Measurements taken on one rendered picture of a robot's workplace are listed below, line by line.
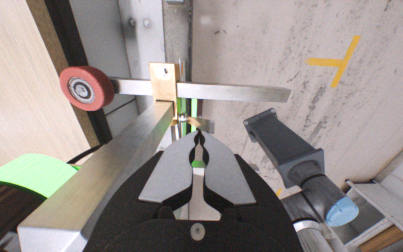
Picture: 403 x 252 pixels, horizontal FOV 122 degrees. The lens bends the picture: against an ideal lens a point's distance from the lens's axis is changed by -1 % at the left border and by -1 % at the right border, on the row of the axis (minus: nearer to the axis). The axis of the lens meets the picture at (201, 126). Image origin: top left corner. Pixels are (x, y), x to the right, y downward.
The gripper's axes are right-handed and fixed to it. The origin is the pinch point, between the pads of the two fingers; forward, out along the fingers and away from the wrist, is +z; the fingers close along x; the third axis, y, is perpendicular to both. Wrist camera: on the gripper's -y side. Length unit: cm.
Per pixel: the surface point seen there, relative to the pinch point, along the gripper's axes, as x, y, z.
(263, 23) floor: 44, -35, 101
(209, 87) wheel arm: 1.9, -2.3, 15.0
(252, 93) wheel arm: 11.2, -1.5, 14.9
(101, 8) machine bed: -27.6, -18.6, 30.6
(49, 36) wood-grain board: -25.5, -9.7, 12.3
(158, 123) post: -5.9, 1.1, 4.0
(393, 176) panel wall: 265, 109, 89
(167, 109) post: -5.9, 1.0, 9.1
